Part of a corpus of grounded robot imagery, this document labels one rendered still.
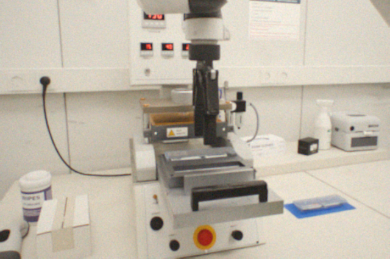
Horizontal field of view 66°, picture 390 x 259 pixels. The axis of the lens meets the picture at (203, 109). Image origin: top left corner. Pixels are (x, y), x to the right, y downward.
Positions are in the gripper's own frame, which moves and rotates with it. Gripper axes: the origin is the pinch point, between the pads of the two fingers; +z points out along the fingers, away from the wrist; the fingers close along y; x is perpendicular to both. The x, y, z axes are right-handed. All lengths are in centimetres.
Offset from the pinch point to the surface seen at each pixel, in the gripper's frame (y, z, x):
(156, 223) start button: -1.2, 23.6, -12.3
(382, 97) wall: -77, 7, 138
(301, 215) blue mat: -8.4, 32.7, 34.9
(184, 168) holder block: 2.1, 8.7, -5.6
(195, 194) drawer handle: 19.4, 7.2, -7.5
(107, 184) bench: -51, 33, -25
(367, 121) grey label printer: -47, 14, 97
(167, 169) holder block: 3.2, 8.0, -9.7
